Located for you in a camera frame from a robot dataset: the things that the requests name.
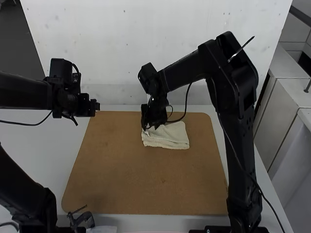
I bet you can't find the black cable tie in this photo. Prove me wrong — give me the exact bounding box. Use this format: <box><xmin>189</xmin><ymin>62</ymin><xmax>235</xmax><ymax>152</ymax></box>
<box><xmin>227</xmin><ymin>35</ymin><xmax>256</xmax><ymax>63</ymax></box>

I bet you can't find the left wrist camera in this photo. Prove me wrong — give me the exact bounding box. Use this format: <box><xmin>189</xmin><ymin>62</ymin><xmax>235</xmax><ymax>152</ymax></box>
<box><xmin>49</xmin><ymin>58</ymin><xmax>81</xmax><ymax>85</ymax></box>

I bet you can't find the cork mat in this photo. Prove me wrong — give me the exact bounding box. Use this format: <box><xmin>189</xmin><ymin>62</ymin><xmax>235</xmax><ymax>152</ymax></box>
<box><xmin>61</xmin><ymin>111</ymin><xmax>229</xmax><ymax>216</ymax></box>

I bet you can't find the pale towel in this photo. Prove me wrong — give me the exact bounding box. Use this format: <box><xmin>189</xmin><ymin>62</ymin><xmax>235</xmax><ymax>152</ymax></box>
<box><xmin>141</xmin><ymin>121</ymin><xmax>190</xmax><ymax>150</ymax></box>

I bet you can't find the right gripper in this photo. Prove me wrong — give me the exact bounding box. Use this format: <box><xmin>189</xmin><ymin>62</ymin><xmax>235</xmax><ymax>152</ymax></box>
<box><xmin>148</xmin><ymin>93</ymin><xmax>170</xmax><ymax>131</ymax></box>

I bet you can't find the black cable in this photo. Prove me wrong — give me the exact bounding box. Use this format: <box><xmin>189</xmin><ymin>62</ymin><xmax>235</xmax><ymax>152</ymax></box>
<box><xmin>166</xmin><ymin>81</ymin><xmax>195</xmax><ymax>123</ymax></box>
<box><xmin>254</xmin><ymin>181</ymin><xmax>286</xmax><ymax>233</ymax></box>
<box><xmin>0</xmin><ymin>113</ymin><xmax>53</xmax><ymax>127</ymax></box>

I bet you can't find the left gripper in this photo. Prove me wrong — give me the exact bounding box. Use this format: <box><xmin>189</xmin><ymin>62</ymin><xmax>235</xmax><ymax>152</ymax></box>
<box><xmin>52</xmin><ymin>83</ymin><xmax>101</xmax><ymax>119</ymax></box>

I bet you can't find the black clamp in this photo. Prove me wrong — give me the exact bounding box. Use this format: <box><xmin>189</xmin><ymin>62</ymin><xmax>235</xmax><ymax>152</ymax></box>
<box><xmin>67</xmin><ymin>203</ymin><xmax>96</xmax><ymax>230</ymax></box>

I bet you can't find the white cabinet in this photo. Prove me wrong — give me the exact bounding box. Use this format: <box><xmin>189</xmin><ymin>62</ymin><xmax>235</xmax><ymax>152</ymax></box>
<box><xmin>254</xmin><ymin>43</ymin><xmax>311</xmax><ymax>233</ymax></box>

